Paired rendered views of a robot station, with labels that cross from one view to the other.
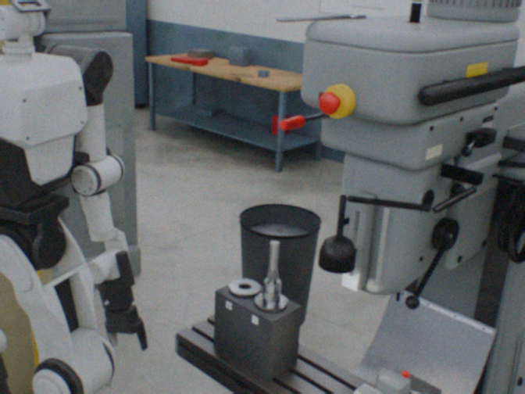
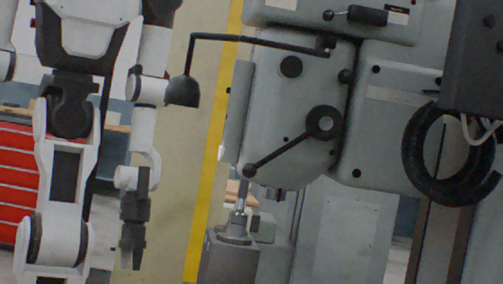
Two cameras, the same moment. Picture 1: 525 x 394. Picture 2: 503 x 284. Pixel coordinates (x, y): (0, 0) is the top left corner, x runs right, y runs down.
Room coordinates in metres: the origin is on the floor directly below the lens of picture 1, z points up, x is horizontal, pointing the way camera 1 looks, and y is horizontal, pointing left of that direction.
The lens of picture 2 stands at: (-0.02, -1.30, 1.47)
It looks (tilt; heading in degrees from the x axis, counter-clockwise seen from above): 3 degrees down; 40
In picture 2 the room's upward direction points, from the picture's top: 10 degrees clockwise
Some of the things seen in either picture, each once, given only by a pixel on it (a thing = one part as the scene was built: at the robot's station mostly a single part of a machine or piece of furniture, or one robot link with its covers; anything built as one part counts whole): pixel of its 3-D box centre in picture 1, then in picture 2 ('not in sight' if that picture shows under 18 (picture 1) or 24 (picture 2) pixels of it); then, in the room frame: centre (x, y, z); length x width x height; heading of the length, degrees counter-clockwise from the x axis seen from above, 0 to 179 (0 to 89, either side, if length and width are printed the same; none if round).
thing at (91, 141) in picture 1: (91, 146); (152, 65); (1.53, 0.44, 1.52); 0.13 x 0.12 x 0.22; 158
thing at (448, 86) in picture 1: (483, 82); not in sight; (1.20, -0.42, 1.79); 0.45 x 0.04 x 0.04; 138
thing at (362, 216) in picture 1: (358, 241); (235, 111); (1.19, -0.22, 1.44); 0.04 x 0.04 x 0.21; 48
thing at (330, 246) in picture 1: (337, 251); (183, 90); (1.09, -0.16, 1.47); 0.07 x 0.07 x 0.06
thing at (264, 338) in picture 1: (255, 324); (225, 270); (1.49, -0.01, 1.04); 0.22 x 0.12 x 0.20; 48
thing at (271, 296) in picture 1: (271, 291); (236, 226); (1.46, -0.05, 1.16); 0.05 x 0.05 x 0.05
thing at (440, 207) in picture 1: (455, 198); (285, 47); (1.11, -0.38, 1.58); 0.17 x 0.01 x 0.01; 139
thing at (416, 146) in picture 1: (411, 123); (328, 12); (1.31, -0.32, 1.68); 0.34 x 0.24 x 0.10; 138
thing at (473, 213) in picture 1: (432, 198); (380, 125); (1.42, -0.42, 1.47); 0.24 x 0.19 x 0.26; 48
